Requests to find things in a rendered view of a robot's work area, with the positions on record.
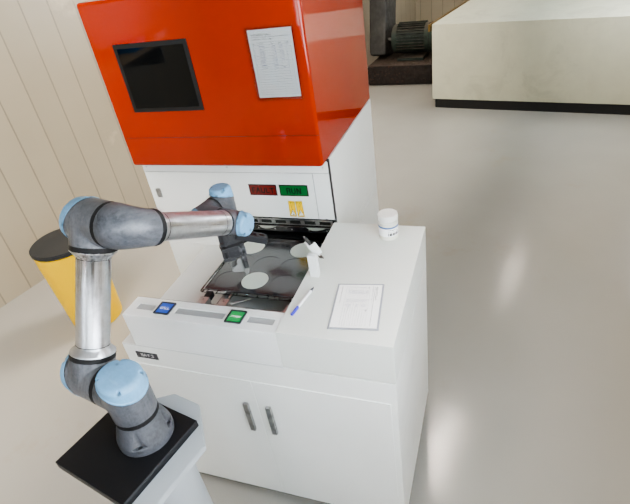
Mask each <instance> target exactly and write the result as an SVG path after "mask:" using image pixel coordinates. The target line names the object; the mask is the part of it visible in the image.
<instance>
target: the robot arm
mask: <svg viewBox="0 0 630 504"><path fill-rule="evenodd" d="M209 196H210V197H209V198H207V199H206V200H205V201H204V202H202V203H201V204H199V205H198V206H197V207H195V208H193V209H192V210H191V211H181V212H161V211H160V210H159V209H156V208H141V207H136V206H132V205H128V204H124V203H120V202H114V201H110V200H105V199H100V198H98V197H94V196H89V197H88V196H80V197H76V198H74V199H72V200H70V201H69V202H68V203H67V204H66V205H65V206H64V207H63V209H62V210H61V213H60V216H59V227H60V230H61V231H62V233H63V234H64V235H65V236H66V237H67V238H68V251H69V252H70V253H71V254H73V255H74V256H75V345H74V346H73V347H72V348H70V350H69V354H68V355H67V356H66V358H65V359H66V360H65V361H64V362H62V365H61V368H60V379H61V382H62V384H63V385H64V387H65V388H66V389H68V390H69V391H70V392H71V393H72V394H74V395H76V396H79V397H82V398H84V399H86V400H88V401H89V402H91V403H93V404H95V405H97V406H99V407H101V408H103V409H105V410H106V411H107V412H108V413H109V414H110V416H111V418H112V419H113V421H114V423H115V425H116V441H117V444H118V446H119V448H120V450H121V451H122V453H124V454H125V455H127V456H129V457H134V458H138V457H144V456H148V455H150V454H152V453H154V452H156V451H158V450H159V449H161V448H162V447H163V446H164V445H165V444H166V443H167V442H168V441H169V439H170V438H171V436H172V434H173V431H174V420H173V418H172V415H171V413H170V412H169V411H168V410H167V409H166V408H165V407H164V406H162V405H161V404H160V403H159V402H158V401H157V398H156V396H155V394H154V392H153V390H152V387H151V385H150V383H149V380H148V376H147V374H146V372H145V371H144V370H143V368H142V367H141V365H140V364H139V363H137V362H136V361H133V360H130V359H121V361H119V360H116V346H115V345H113V344H112V343H111V342H110V335H111V261H112V256H113V255H114V254H115V253H117V252H118V250H126V249H136V248H144V247H153V246H159V245H161V244H162V243H163V242H164V241H172V240H182V239H192V238H203V237H213V236H217V237H218V240H219V248H220V250H221V252H222V256H223V259H224V260H225V262H229V261H230V262H231V261H232V262H231V267H233V268H232V271H233V272H245V273H246V276H247V275H248V274H249V271H250V270H249V264H248V260H247V256H246V254H247V252H246V249H245V245H244V241H248V242H254V243H260V244H267V242H268V237H267V236H266V234H265V233H259V232H253V228H254V218H253V216H252V215H251V214H250V213H248V212H244V211H242V210H241V211H238V210H237V207H236V203H235V199H234V194H233V192H232V189H231V186H230V185H229V184H227V183H217V184H214V185H212V186H211V187H210V188H209ZM229 257H230V258H229Z"/></svg>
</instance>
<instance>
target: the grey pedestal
mask: <svg viewBox="0 0 630 504"><path fill-rule="evenodd" d="M157 401H158V402H159V403H160V404H163V405H165V406H167V407H169V408H171V409H173V410H175V411H177V412H180V413H182V414H184V415H186V416H188V417H190V418H192V419H195V420H197V422H198V425H199V426H198V427H197V428H196V430H195V431H194V432H193V433H192V434H191V436H190V437H189V438H188V439H187V440H186V441H185V443H184V444H183V445H182V446H181V447H180V448H179V450H178V451H177V452H176V453H175V454H174V455H173V457H172V458H171V459H170V460H169V461H168V462H167V464H166V465H165V466H164V467H163V468H162V469H161V471H160V472H159V473H158V474H157V475H156V476H155V478H154V479H153V480H152V481H151V482H150V483H149V485H148V486H147V487H146V488H145V489H144V490H143V492H142V493H141V494H140V495H139V496H138V498H137V499H136V500H135V501H134V502H133V503H132V504H213V502H212V500H211V497H210V495H209V493H208V491H207V488H206V486H205V484H204V482H203V480H202V477H201V475H200V473H199V471H198V469H197V466H196V464H195V463H196V462H197V461H198V459H199V458H200V457H201V456H202V454H203V453H204V452H205V451H206V443H205V436H204V429H203V422H202V415H201V408H200V406H199V404H197V403H194V402H192V401H190V400H188V399H185V398H183V397H181V396H179V395H176V394H171V395H167V396H164V397H160V398H157Z"/></svg>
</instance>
